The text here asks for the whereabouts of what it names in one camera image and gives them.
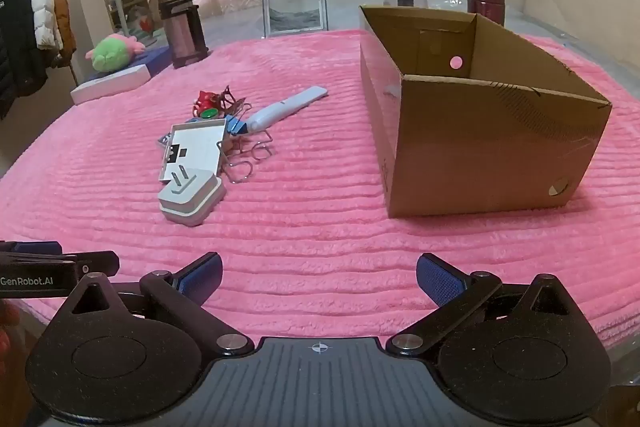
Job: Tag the steel thermos flask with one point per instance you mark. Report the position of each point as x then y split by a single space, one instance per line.
180 32

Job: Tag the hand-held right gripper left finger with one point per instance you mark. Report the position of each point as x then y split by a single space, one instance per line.
202 281

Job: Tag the brown jacket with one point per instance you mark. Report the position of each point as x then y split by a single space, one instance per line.
62 17

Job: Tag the black jacket with small logo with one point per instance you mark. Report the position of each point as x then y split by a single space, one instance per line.
15 17

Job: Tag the white flat box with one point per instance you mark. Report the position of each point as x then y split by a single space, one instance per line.
110 84

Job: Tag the brown cardboard box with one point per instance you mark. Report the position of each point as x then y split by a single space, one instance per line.
475 147

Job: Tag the red toy figure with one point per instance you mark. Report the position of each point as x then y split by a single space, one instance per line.
205 99

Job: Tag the green and pink plush toy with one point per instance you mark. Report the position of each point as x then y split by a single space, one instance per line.
112 53

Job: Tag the pink ribbed blanket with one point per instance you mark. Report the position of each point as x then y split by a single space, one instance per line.
300 217

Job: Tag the person's left hand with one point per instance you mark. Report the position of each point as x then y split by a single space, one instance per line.
5 314

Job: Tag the white plastic tray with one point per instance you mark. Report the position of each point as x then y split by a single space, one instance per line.
200 147

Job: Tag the framed landscape picture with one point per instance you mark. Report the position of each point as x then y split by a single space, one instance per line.
295 12

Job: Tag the blue binder clip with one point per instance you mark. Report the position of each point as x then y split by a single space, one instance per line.
236 125

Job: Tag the white puffer jacket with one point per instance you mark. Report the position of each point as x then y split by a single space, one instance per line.
42 2

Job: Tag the blue flat box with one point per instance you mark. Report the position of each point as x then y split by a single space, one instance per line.
157 57

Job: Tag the maroon tumbler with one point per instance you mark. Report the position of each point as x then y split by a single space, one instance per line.
486 2

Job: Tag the white power adapter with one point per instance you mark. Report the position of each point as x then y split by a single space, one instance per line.
192 202

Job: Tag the green round cap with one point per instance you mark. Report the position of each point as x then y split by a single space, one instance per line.
209 113

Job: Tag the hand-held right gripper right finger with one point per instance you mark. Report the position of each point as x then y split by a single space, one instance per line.
440 281

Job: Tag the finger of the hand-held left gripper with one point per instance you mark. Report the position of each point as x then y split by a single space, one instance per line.
35 248
100 263

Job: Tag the white remote control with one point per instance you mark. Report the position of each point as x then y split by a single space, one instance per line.
280 109

